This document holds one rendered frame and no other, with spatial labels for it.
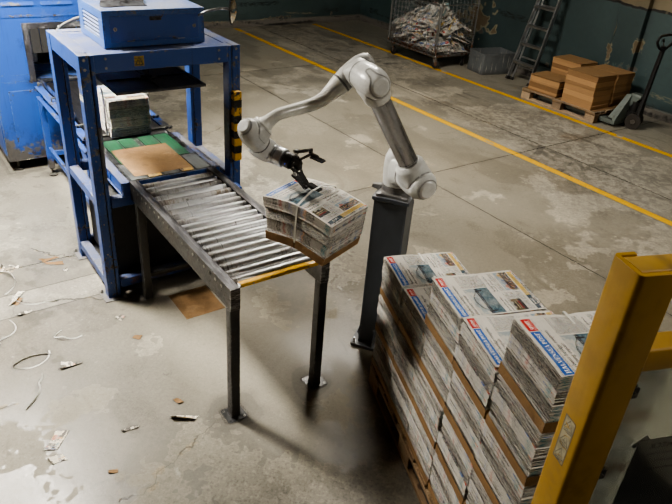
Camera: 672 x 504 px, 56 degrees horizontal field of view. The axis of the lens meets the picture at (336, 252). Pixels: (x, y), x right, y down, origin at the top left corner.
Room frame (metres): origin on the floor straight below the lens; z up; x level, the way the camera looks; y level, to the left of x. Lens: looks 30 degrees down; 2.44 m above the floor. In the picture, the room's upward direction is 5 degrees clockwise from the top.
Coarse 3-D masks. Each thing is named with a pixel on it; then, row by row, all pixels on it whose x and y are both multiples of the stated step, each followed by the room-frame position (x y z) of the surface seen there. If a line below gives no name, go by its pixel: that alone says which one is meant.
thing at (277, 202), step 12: (312, 180) 2.83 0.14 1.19; (276, 192) 2.69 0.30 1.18; (288, 192) 2.68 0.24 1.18; (300, 192) 2.69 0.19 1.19; (264, 204) 2.65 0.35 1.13; (276, 204) 2.61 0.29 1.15; (288, 204) 2.57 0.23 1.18; (276, 216) 2.62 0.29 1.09; (288, 216) 2.57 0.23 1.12; (276, 228) 2.62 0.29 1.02; (288, 228) 2.58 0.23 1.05
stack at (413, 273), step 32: (416, 256) 2.81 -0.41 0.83; (448, 256) 2.83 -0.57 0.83; (384, 288) 2.73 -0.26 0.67; (416, 288) 2.51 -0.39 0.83; (384, 320) 2.67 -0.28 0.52; (416, 320) 2.34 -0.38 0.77; (384, 352) 2.63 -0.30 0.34; (416, 384) 2.21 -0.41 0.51; (448, 384) 1.97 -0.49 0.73; (384, 416) 2.50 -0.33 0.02; (416, 416) 2.17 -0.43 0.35; (480, 416) 1.71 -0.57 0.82; (416, 448) 2.12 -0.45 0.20; (448, 448) 1.86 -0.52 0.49; (416, 480) 2.09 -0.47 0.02; (448, 480) 1.81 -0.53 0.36
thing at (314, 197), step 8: (328, 184) 2.79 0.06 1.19; (312, 192) 2.69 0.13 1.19; (320, 192) 2.70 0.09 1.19; (328, 192) 2.71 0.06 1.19; (296, 200) 2.59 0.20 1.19; (304, 200) 2.60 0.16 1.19; (312, 200) 2.61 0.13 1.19; (304, 208) 2.53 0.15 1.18; (296, 224) 2.55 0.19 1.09; (296, 232) 2.55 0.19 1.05; (296, 240) 2.55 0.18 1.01
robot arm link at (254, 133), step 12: (336, 84) 2.94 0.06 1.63; (324, 96) 2.92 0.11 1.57; (336, 96) 2.94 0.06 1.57; (288, 108) 2.81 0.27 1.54; (300, 108) 2.84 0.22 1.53; (312, 108) 2.88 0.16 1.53; (252, 120) 2.70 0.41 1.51; (264, 120) 2.74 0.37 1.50; (276, 120) 2.76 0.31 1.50; (240, 132) 2.67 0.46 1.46; (252, 132) 2.66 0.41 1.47; (264, 132) 2.70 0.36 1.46; (252, 144) 2.69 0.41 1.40; (264, 144) 2.73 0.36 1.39
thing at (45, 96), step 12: (48, 84) 5.23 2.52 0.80; (72, 84) 5.29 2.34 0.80; (36, 96) 5.18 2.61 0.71; (48, 96) 4.94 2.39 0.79; (72, 96) 4.97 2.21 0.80; (48, 108) 4.91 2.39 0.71; (156, 120) 4.59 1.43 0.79; (84, 132) 4.22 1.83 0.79; (156, 132) 4.34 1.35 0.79; (168, 132) 4.38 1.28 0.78; (84, 144) 4.22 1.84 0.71
